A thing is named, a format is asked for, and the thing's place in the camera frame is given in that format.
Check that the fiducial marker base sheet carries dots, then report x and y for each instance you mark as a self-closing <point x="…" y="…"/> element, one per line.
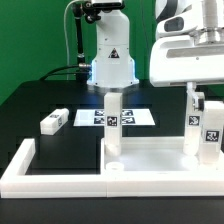
<point x="130" y="117"/>

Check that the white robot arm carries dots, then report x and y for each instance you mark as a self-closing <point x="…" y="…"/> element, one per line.
<point x="114" y="68"/>

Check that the white U-shaped obstacle frame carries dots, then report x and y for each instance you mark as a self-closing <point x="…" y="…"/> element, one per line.
<point x="16" y="183"/>

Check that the white desk top tray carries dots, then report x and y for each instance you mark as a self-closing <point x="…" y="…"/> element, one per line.
<point x="156" y="154"/>

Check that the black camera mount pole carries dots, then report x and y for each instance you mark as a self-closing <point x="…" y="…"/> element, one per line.
<point x="90" y="9"/>

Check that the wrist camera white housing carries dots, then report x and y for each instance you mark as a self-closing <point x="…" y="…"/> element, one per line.
<point x="177" y="25"/>

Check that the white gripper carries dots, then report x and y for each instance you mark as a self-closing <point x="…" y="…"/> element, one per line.
<point x="176" y="61"/>

